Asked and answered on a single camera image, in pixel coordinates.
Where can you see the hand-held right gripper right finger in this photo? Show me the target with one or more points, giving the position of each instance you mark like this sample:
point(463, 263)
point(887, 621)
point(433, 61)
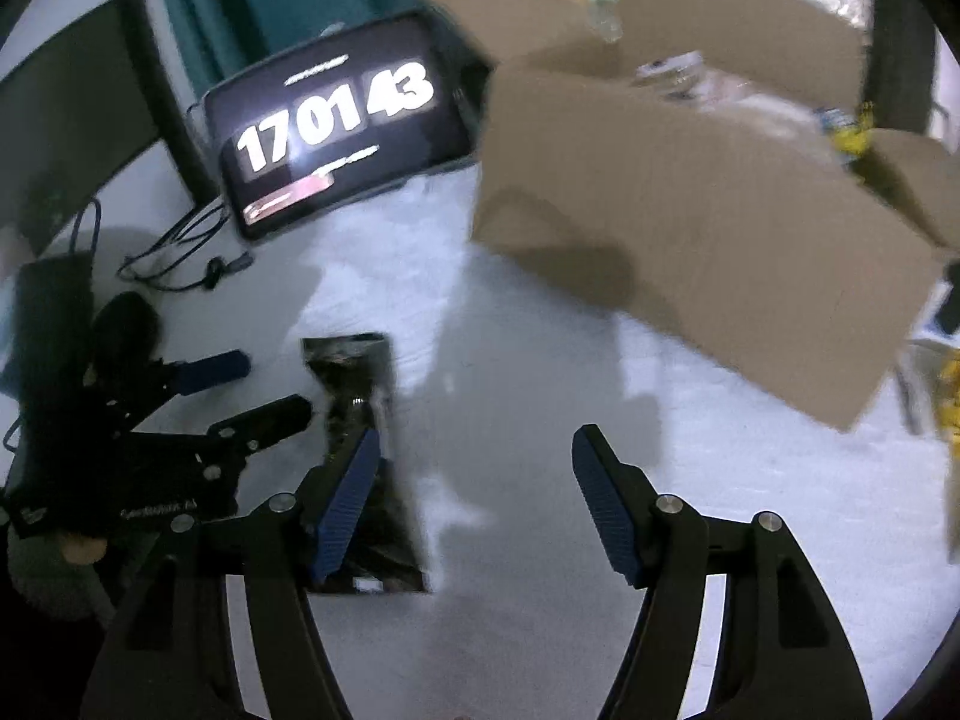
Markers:
point(604, 502)

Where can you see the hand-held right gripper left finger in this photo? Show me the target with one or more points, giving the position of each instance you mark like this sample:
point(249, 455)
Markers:
point(349, 495)

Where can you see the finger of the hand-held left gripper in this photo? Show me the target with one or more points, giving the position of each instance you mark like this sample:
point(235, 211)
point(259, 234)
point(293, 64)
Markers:
point(210, 371)
point(262, 420)

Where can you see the black snack packet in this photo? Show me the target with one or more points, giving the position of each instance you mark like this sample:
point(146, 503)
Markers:
point(360, 390)

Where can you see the brown cardboard box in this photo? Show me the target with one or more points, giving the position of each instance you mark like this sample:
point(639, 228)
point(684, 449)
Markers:
point(675, 225)

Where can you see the yellow snack bag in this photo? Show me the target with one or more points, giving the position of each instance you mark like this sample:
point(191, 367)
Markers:
point(851, 136)

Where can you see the person's left hand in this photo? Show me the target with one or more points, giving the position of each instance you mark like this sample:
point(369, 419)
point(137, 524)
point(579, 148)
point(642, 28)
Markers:
point(79, 546)

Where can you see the black round speaker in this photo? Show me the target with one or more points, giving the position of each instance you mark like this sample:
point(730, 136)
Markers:
point(124, 330)

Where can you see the tablet with clock display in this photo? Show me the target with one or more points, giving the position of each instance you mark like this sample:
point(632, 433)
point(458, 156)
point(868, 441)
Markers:
point(337, 127)

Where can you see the yellow cartoon packet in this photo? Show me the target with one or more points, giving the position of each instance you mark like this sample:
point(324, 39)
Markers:
point(949, 405)

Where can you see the dark sliding door frame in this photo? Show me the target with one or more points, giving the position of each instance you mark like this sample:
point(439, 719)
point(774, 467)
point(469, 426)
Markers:
point(900, 30)

